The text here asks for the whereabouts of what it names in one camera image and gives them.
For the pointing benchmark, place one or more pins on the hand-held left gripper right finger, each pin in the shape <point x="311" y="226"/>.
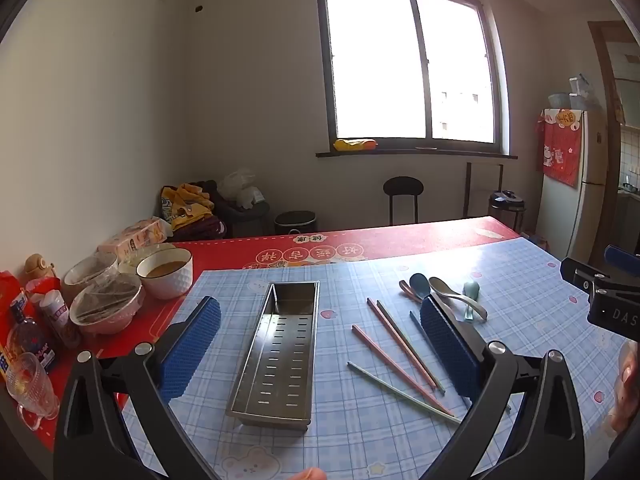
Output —
<point x="447" y="350"/>

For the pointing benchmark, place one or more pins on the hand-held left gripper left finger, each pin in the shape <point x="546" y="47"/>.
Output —
<point x="192" y="345"/>

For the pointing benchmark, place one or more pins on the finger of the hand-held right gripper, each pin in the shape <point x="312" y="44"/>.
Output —
<point x="625" y="262"/>
<point x="582" y="272"/>

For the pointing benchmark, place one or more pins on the olive green chopstick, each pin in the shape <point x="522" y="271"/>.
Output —
<point x="410" y="345"/>

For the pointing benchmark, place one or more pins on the blue chopstick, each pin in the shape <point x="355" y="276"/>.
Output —
<point x="417" y="322"/>

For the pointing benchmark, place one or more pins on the pink chopstick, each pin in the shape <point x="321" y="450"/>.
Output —
<point x="400" y="342"/>
<point x="400" y="368"/>

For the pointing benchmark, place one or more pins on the teal green chopstick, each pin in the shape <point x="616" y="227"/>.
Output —
<point x="400" y="390"/>

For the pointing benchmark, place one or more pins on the green spoon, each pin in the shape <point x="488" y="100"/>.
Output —
<point x="471" y="290"/>

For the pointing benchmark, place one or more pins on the beige spoon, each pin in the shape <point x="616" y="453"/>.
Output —
<point x="442" y="284"/>

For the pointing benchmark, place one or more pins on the blue spoon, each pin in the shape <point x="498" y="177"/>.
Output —
<point x="419" y="282"/>

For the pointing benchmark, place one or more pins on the pink spoon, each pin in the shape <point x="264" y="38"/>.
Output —
<point x="406" y="287"/>

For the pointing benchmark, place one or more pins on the stainless steel utensil tray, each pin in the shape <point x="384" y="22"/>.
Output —
<point x="280" y="360"/>

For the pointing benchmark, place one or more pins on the person's right hand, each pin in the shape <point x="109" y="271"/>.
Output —
<point x="631" y="390"/>

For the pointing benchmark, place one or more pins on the person's left hand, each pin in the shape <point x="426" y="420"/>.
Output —
<point x="312" y="475"/>

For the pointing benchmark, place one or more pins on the white refrigerator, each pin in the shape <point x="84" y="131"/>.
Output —
<point x="565" y="220"/>

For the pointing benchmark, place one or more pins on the cardboard box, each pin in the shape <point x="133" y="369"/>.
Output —
<point x="535" y="240"/>

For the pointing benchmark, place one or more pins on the white dimpled bowl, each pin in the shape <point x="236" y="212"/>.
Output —
<point x="170" y="282"/>

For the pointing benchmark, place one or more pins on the large plastic-covered bowl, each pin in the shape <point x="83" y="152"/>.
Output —
<point x="107" y="310"/>

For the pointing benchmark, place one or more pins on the red printed tablecloth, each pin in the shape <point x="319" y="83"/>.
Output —
<point x="225" y="255"/>

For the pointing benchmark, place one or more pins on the black pressure cooker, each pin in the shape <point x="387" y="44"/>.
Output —
<point x="505" y="202"/>

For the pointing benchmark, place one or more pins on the dark maroon cloth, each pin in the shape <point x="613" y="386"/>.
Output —
<point x="200" y="232"/>

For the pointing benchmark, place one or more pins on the red printed cloth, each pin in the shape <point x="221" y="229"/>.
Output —
<point x="562" y="155"/>

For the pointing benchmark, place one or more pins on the blue plaid table mat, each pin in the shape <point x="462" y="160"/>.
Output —
<point x="350" y="280"/>

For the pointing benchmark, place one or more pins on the pastel tissue packet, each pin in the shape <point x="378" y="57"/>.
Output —
<point x="140" y="235"/>

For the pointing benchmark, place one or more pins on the small plastic-covered bowl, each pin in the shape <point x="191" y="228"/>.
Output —
<point x="87" y="270"/>

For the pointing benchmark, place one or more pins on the dark grey storage box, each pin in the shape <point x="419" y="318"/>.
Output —
<point x="245" y="220"/>

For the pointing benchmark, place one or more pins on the yellow printed cloth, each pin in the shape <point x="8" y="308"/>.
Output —
<point x="185" y="205"/>

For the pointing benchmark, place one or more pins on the small white snack packet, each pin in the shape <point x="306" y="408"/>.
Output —
<point x="55" y="310"/>

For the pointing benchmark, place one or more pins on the glass bottle with blue label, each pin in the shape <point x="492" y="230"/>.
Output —
<point x="30" y="345"/>

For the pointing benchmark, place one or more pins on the clear glass cup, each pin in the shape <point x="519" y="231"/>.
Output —
<point x="30" y="385"/>

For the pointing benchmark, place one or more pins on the white plastic bag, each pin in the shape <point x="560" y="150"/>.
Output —
<point x="237" y="182"/>

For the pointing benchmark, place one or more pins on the black round stool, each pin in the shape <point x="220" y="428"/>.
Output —
<point x="403" y="186"/>

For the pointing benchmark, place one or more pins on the beige round-lid bottle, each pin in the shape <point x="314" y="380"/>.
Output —
<point x="39" y="266"/>

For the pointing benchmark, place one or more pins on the clear plastic container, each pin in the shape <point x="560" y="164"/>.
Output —
<point x="582" y="95"/>

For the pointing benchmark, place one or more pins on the clear plastic bowl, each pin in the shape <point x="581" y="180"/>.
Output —
<point x="558" y="101"/>

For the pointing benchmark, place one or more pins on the red snack packet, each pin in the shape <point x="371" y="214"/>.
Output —
<point x="10" y="300"/>

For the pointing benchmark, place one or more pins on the yellow packet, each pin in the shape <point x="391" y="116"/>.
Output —
<point x="352" y="145"/>

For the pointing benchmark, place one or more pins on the dark framed window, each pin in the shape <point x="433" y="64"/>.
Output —
<point x="370" y="60"/>

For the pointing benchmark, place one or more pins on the brown wooden door frame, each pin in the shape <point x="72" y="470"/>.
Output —
<point x="597" y="60"/>

